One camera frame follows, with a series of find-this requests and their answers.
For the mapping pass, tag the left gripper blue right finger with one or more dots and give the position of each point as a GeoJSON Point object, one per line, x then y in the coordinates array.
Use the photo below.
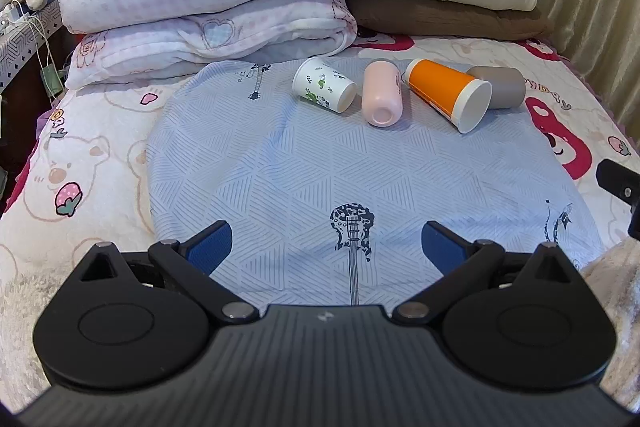
{"type": "Point", "coordinates": [466, 268]}

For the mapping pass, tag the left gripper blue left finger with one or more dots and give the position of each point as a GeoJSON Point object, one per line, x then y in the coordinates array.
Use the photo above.
{"type": "Point", "coordinates": [188, 265]}

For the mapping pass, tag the grey cup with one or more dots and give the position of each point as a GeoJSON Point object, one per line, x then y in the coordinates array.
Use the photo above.
{"type": "Point", "coordinates": [507, 84]}

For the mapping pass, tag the orange and white cup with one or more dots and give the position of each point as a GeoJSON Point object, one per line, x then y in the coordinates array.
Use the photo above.
{"type": "Point", "coordinates": [458, 96]}

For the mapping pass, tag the pink plastic cup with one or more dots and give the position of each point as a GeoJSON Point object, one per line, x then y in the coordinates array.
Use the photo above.
{"type": "Point", "coordinates": [381, 99]}

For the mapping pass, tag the white floral paper cup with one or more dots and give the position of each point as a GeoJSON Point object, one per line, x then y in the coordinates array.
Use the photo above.
{"type": "Point", "coordinates": [320, 83]}

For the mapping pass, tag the bear print bed sheet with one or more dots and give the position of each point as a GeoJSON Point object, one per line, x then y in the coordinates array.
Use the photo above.
{"type": "Point", "coordinates": [87, 182]}

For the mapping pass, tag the blue guitar print blanket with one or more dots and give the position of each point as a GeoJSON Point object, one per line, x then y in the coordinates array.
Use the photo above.
{"type": "Point", "coordinates": [325, 208]}

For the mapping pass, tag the beige curtain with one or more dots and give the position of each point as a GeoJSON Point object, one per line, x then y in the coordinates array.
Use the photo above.
{"type": "Point", "coordinates": [601, 40]}

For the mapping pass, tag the brown folded blanket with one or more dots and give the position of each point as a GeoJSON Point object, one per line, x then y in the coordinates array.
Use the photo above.
{"type": "Point", "coordinates": [432, 18]}

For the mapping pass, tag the patterned side table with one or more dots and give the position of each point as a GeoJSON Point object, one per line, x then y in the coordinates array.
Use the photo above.
{"type": "Point", "coordinates": [30, 36]}

